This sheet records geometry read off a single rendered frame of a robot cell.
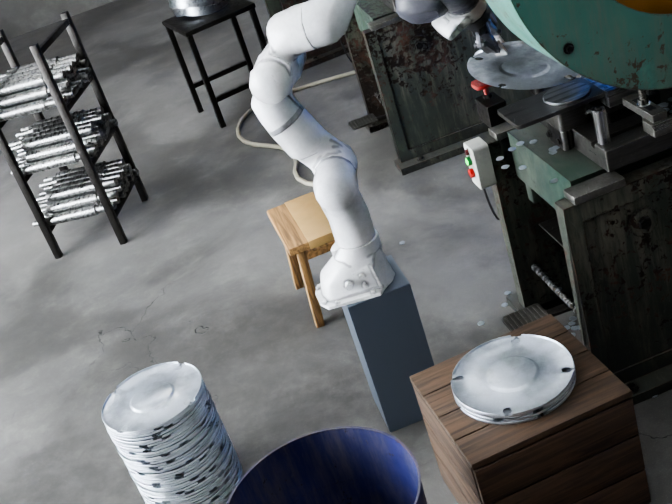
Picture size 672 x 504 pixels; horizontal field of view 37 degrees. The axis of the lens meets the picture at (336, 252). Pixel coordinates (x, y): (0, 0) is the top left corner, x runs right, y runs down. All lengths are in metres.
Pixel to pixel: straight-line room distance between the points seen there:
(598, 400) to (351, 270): 0.74
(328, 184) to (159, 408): 0.78
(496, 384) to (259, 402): 1.07
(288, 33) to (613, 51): 0.73
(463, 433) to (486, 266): 1.28
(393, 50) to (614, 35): 2.08
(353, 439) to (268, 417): 0.93
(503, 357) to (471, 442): 0.27
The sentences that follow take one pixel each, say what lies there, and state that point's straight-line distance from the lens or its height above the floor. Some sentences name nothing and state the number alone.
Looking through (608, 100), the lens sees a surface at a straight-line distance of 2.70.
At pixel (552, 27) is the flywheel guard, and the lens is 2.11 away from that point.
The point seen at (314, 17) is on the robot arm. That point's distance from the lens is 2.35.
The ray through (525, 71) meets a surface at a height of 0.86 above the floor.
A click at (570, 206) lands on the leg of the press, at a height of 0.62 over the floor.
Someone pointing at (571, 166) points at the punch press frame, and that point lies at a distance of 2.65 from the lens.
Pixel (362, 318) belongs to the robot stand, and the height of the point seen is 0.40.
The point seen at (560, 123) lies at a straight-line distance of 2.69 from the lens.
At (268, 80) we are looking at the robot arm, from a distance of 2.38.
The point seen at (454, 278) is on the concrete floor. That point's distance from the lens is 3.51.
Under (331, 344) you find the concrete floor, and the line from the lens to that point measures 3.37.
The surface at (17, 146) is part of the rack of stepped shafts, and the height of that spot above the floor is 0.52.
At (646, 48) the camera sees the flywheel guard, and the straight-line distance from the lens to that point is 2.23.
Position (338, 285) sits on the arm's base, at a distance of 2.69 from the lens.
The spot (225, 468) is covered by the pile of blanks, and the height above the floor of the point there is 0.10.
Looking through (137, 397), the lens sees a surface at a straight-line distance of 2.86.
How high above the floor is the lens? 1.88
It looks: 29 degrees down
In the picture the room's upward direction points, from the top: 19 degrees counter-clockwise
